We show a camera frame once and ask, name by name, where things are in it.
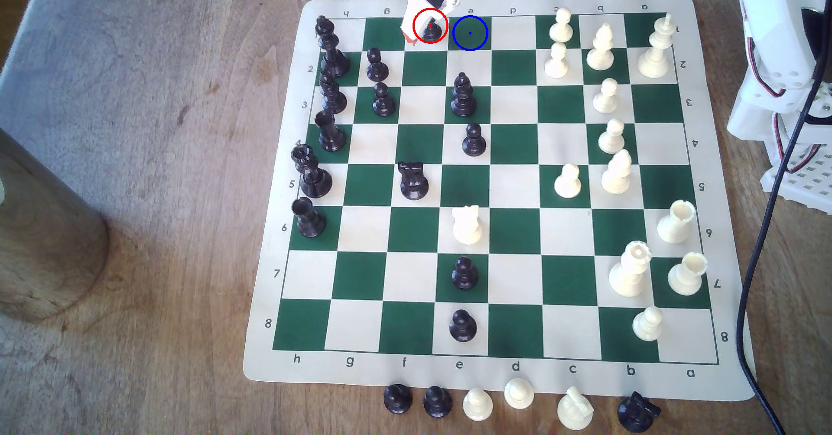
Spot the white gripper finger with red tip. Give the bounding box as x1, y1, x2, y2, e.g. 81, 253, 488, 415
401, 0, 425, 46

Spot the black chess king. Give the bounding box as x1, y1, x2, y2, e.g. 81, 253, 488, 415
315, 15, 352, 79

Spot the black chess bishop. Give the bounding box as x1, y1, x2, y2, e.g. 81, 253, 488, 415
450, 72, 478, 118
318, 72, 348, 115

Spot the white chess pawn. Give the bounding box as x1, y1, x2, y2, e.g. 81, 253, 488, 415
544, 42, 570, 79
462, 387, 494, 422
504, 377, 536, 411
597, 118, 627, 155
592, 78, 620, 115
554, 163, 583, 200
549, 7, 575, 43
632, 305, 665, 343

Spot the black chess rook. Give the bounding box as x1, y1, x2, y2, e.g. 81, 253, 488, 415
290, 197, 328, 239
314, 110, 348, 153

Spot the black chess knight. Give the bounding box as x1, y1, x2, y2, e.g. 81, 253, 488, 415
397, 161, 430, 201
616, 392, 663, 434

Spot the white chess bishop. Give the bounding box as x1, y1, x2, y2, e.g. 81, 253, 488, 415
585, 22, 616, 72

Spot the black chess queen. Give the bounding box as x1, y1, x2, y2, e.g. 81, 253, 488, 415
290, 144, 334, 199

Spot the green white chess mat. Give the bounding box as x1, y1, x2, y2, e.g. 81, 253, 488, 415
242, 0, 757, 402

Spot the white chess rook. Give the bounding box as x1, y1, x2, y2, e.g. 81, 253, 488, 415
451, 204, 484, 247
656, 199, 697, 245
667, 251, 709, 297

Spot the white chess king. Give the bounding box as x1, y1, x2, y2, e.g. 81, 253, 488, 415
637, 12, 676, 79

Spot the white chess queen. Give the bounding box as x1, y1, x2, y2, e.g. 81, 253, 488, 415
608, 240, 653, 298

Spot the white chess knight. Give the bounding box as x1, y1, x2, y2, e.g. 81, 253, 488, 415
556, 386, 595, 431

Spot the white bishop b5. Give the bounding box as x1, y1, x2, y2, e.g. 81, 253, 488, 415
601, 148, 634, 195

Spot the metal cylinder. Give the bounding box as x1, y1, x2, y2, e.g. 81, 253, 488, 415
0, 128, 110, 322

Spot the white perforated base plate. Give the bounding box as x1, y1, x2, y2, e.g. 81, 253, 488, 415
759, 143, 832, 216

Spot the black cable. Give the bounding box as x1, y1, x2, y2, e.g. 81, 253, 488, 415
735, 0, 832, 435

